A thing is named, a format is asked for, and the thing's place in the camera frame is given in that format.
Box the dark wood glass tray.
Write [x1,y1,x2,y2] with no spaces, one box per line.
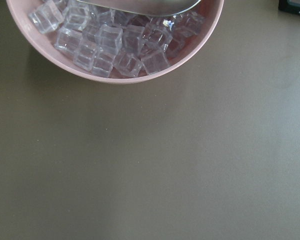
[278,0,300,16]

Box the pink bowl with ice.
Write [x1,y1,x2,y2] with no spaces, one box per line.
[5,0,225,85]

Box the steel ice scoop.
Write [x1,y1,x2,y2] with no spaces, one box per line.
[80,0,201,17]

